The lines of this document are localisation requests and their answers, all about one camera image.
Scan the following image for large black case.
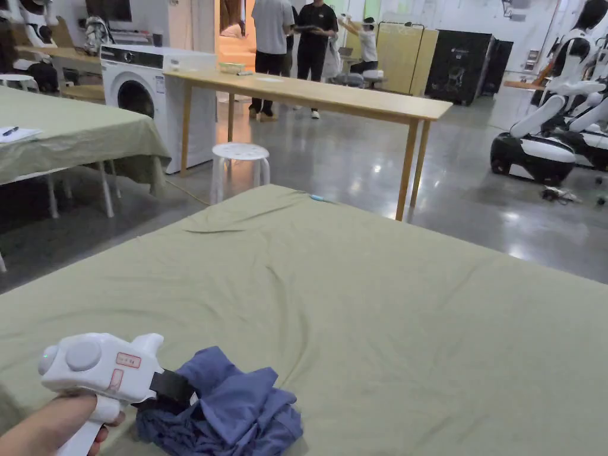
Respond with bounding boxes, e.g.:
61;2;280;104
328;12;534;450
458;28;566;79
424;28;515;107

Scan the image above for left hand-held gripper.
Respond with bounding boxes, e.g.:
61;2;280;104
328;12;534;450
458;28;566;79
40;333;198;456

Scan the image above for grey padded stool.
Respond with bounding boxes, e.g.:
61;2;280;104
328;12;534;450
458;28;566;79
331;69;387;90

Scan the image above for patterned backpack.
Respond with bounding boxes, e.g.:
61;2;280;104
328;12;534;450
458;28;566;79
84;16;115;49

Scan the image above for dark blue shirt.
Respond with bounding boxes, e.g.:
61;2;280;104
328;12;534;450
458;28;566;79
135;346;305;456

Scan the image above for person's left hand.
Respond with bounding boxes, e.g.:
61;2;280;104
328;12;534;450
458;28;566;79
13;393;127;456

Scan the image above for white and black robot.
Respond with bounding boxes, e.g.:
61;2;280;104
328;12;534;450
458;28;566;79
0;0;61;92
490;0;608;187

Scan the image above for cable with plug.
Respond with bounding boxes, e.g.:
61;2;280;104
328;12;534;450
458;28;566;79
540;187;584;205

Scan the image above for person's left forearm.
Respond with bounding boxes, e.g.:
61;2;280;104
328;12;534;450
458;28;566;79
0;417;32;456

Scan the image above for white round stool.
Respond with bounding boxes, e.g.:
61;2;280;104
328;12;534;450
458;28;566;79
0;74;40;94
210;142;272;206

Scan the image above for white paper sheets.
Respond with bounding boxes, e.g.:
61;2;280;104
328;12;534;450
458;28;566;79
0;125;45;144

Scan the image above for bed with pale green sheet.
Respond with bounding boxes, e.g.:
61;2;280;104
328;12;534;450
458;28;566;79
0;184;608;456

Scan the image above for white washing machine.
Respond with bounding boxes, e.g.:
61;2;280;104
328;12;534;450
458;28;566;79
99;45;219;175

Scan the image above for long wooden table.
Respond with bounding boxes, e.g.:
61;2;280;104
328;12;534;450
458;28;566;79
163;61;454;223

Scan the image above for table with pale green sheet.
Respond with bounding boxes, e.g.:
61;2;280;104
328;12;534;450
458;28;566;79
0;85;173;273

